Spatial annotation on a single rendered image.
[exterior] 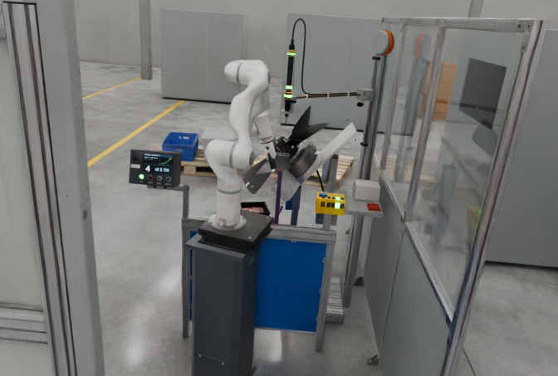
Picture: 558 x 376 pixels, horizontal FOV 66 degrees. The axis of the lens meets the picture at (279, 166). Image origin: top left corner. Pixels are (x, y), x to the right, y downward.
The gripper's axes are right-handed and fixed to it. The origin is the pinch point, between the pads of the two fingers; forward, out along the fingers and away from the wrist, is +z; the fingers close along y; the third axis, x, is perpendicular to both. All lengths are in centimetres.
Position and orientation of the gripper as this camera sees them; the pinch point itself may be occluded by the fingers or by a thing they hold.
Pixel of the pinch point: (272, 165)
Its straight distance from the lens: 252.6
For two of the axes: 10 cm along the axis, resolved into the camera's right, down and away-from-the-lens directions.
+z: 2.3, 9.2, 3.2
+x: -9.7, 1.9, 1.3
